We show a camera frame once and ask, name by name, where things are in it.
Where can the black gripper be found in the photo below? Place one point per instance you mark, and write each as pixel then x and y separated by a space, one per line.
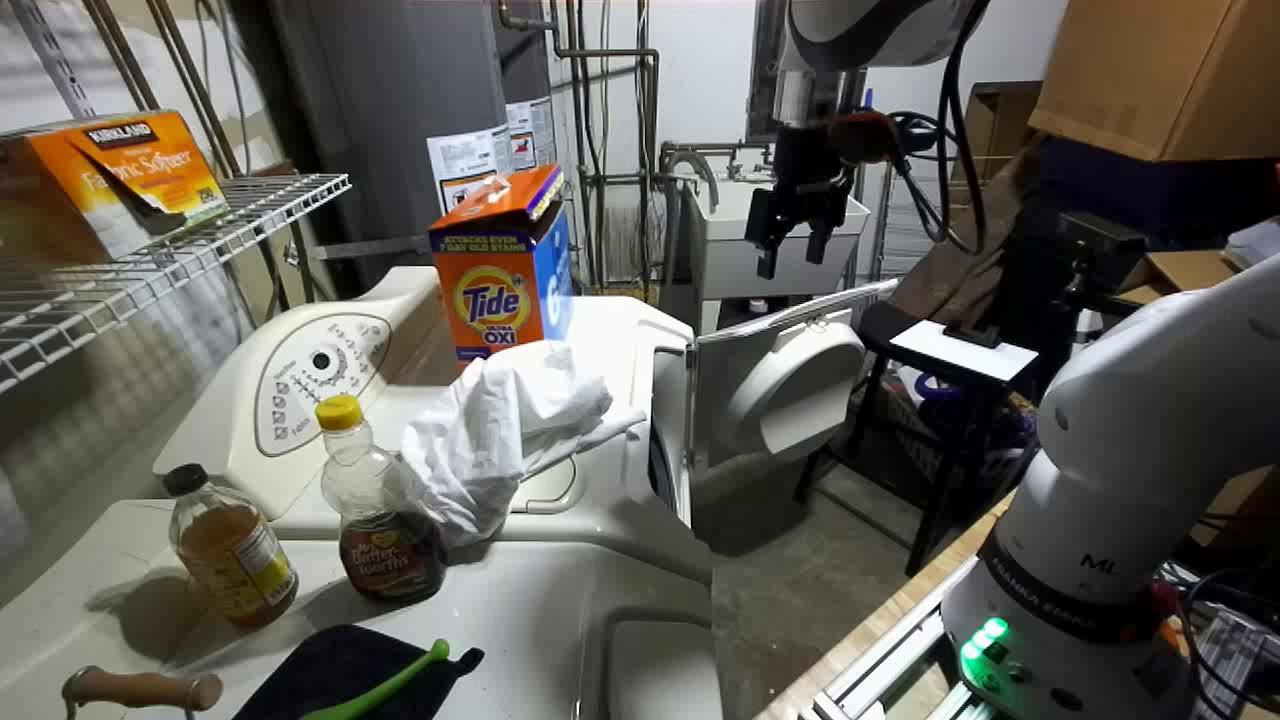
pixel 801 202

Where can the white cloth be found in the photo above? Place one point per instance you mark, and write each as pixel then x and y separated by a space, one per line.
pixel 494 426

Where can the green robot base light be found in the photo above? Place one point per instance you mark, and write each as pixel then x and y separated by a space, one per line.
pixel 985 657

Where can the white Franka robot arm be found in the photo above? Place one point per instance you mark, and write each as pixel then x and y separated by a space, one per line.
pixel 1147 426

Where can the white washing machine door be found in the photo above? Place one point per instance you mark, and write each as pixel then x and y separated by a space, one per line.
pixel 785 385

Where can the black stand white top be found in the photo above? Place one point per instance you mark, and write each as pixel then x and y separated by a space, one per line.
pixel 961 348

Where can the white washing machine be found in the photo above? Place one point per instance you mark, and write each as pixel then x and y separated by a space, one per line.
pixel 604 326

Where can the white utility sink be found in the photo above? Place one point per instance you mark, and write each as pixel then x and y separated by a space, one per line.
pixel 724 246

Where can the grey metal pipe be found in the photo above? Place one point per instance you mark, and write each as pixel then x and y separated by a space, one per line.
pixel 649 160

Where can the small open cardboard box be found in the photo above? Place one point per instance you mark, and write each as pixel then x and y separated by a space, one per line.
pixel 1003 121

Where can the orange blue Tide detergent box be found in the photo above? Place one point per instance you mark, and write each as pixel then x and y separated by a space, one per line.
pixel 503 300

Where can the black box device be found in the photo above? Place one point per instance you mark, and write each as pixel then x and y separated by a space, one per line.
pixel 1102 255

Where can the dark blue bin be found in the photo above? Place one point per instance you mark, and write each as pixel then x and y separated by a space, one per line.
pixel 1147 187

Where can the flat brown cardboard box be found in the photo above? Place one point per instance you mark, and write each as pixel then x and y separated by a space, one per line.
pixel 1186 270

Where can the large cardboard box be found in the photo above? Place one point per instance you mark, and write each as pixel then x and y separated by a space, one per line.
pixel 1162 72

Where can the white dryer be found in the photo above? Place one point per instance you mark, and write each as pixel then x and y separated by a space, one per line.
pixel 532 627

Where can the yellow cap syrup bottle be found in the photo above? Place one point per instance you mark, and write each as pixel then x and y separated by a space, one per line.
pixel 385 555

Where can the green brush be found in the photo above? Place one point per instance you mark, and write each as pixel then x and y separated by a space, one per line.
pixel 401 677

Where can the black cap vinegar bottle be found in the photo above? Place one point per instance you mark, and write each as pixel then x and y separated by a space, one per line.
pixel 232 555

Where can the orange fabric softener box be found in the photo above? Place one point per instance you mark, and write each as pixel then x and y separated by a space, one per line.
pixel 132 164

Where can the aluminium frame rail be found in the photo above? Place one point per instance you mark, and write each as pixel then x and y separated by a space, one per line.
pixel 883 665

